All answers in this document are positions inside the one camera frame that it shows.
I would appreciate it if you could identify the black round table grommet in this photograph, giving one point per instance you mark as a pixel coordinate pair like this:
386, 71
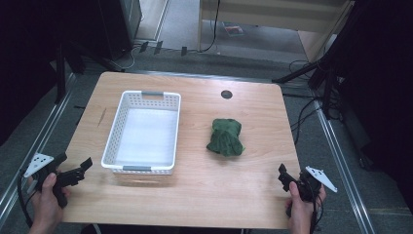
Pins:
226, 94

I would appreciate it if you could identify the person's left hand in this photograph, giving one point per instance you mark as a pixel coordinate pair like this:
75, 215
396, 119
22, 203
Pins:
46, 206

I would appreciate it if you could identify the red booklet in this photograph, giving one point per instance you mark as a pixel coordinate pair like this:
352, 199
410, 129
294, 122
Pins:
233, 29

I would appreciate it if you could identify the white perforated plastic basket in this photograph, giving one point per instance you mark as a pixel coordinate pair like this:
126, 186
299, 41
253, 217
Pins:
146, 139

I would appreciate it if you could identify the green crumpled cloth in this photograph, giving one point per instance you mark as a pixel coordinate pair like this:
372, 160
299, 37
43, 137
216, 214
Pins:
225, 138

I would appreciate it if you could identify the light wooden shelf unit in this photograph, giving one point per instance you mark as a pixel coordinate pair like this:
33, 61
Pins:
276, 14

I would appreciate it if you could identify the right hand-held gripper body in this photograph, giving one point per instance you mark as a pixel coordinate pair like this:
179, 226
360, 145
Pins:
319, 177

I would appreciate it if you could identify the aluminium floor rail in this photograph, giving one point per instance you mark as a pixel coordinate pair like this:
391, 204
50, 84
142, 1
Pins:
344, 169
32, 152

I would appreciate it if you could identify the black metal stand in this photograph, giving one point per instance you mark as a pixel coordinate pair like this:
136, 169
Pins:
328, 87
61, 74

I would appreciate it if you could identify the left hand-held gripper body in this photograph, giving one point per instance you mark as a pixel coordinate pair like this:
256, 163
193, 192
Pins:
38, 161

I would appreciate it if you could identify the person's right hand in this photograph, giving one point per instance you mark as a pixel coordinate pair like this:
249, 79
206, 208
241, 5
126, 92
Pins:
300, 214

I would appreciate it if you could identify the dark cabinet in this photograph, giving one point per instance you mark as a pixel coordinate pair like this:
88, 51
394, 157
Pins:
120, 26

